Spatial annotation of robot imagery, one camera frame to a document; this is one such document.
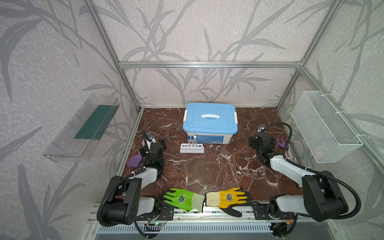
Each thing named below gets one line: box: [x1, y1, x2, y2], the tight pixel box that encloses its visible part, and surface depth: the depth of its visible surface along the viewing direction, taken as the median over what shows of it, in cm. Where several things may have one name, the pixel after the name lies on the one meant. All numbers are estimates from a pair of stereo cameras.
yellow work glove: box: [205, 187, 253, 217], surface depth 77 cm
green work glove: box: [163, 188, 206, 213], surface depth 78 cm
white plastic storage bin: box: [187, 132, 233, 145], surface depth 93 cm
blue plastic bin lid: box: [183, 102, 239, 135], surface depth 93 cm
